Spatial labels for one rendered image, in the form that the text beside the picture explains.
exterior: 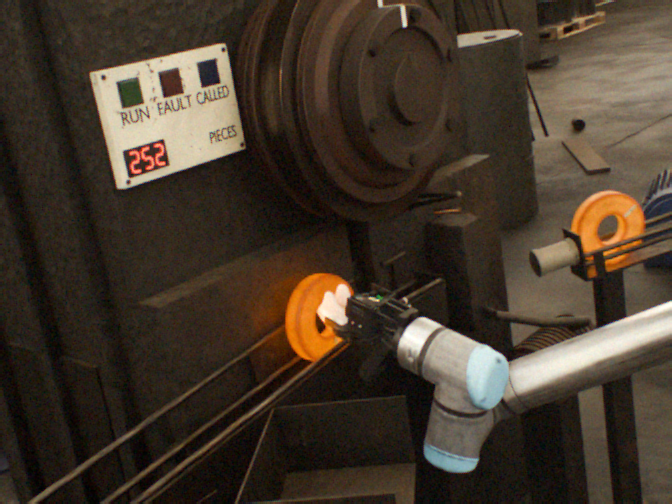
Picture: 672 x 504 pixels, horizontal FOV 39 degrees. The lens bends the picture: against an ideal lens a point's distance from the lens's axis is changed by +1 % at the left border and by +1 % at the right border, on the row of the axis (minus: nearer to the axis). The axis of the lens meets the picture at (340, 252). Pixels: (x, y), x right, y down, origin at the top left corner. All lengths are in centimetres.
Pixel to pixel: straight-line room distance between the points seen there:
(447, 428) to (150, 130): 67
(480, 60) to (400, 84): 280
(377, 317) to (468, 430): 24
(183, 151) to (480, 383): 60
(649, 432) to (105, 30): 184
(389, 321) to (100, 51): 62
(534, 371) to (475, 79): 292
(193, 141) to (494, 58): 297
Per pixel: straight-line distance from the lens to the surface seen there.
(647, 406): 290
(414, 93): 166
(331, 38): 160
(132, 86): 153
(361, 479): 147
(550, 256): 206
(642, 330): 155
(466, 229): 195
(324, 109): 158
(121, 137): 152
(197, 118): 161
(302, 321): 165
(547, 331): 206
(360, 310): 160
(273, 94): 158
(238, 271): 163
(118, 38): 155
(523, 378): 163
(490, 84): 445
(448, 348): 151
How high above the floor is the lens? 135
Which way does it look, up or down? 17 degrees down
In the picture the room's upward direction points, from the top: 9 degrees counter-clockwise
